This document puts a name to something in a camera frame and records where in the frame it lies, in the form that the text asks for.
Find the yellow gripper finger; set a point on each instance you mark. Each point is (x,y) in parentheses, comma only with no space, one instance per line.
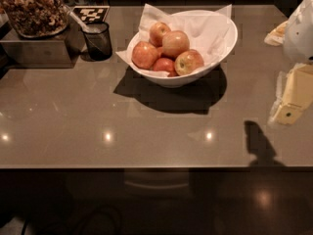
(294,95)
(276,36)

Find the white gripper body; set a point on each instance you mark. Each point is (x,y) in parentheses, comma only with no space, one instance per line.
(299,36)

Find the white ceramic bowl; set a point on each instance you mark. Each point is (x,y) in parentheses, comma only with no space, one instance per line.
(182,79)

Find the right yellow-red apple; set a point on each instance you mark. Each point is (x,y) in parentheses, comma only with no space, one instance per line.
(188,61)

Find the white paper napkin liner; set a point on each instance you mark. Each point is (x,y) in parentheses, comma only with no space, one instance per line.
(199,26)

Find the black mesh cup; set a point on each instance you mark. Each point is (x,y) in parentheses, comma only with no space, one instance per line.
(98,40)

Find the black white fiducial marker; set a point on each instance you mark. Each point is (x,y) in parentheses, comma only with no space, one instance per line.
(91,14)

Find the white plastic spoon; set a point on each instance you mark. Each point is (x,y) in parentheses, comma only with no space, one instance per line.
(82,24)

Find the metal box stand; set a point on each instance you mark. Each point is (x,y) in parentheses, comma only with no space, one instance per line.
(58,52)

